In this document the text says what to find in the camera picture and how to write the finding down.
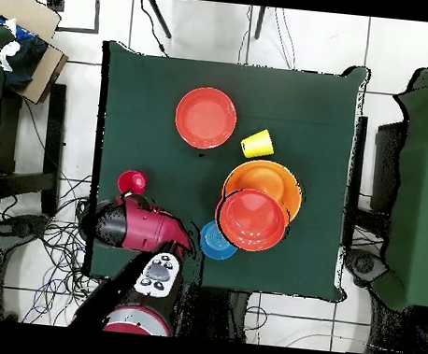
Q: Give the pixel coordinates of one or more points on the large orange bowl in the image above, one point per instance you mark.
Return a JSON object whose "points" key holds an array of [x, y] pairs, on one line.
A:
{"points": [[266, 176]]}

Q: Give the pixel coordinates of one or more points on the yellow cup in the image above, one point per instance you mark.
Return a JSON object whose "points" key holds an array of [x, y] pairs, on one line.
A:
{"points": [[257, 144]]}

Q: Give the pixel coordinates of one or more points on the wide red-orange bowl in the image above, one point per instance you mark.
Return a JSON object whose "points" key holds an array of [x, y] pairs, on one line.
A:
{"points": [[205, 118], [251, 220]]}

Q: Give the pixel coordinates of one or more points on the red cup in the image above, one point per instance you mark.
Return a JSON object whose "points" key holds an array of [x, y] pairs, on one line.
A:
{"points": [[131, 181]]}

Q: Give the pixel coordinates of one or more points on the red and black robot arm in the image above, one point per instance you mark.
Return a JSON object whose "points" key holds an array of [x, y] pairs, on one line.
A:
{"points": [[145, 226]]}

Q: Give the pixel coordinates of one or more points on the small blue bowl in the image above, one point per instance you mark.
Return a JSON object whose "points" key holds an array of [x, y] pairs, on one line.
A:
{"points": [[211, 245]]}

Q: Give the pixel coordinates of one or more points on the dark green tablecloth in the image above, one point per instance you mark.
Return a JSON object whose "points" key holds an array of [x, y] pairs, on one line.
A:
{"points": [[144, 84]]}

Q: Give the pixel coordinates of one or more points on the black tripod leg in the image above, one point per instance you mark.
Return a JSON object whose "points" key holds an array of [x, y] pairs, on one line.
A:
{"points": [[259, 23], [160, 18]]}

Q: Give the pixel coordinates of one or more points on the black chair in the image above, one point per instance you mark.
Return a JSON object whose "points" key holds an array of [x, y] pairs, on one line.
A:
{"points": [[386, 163]]}

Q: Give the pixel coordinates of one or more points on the blue and white cloth bundle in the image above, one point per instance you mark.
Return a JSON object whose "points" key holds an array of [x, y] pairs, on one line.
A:
{"points": [[22, 57]]}

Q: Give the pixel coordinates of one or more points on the cardboard box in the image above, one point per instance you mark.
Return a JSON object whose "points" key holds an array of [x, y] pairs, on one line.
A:
{"points": [[27, 9]]}

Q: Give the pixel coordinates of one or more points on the black metal frame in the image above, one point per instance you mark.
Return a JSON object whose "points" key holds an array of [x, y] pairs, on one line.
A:
{"points": [[55, 0]]}

